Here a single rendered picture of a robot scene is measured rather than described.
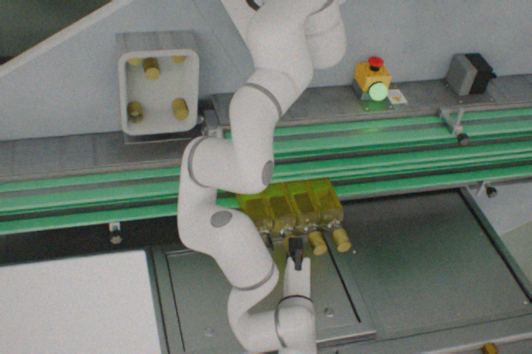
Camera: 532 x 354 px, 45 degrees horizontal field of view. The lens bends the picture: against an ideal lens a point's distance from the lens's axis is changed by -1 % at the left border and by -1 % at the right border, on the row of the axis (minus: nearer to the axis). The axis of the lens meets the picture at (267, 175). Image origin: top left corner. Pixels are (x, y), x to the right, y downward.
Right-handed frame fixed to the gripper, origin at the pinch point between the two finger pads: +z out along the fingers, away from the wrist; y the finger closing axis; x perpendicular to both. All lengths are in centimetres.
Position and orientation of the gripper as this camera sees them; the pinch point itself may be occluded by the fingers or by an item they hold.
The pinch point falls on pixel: (294, 251)
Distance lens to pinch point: 146.5
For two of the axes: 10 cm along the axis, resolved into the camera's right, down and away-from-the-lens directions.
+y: 0.9, -7.3, -6.7
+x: -10.0, -0.7, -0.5
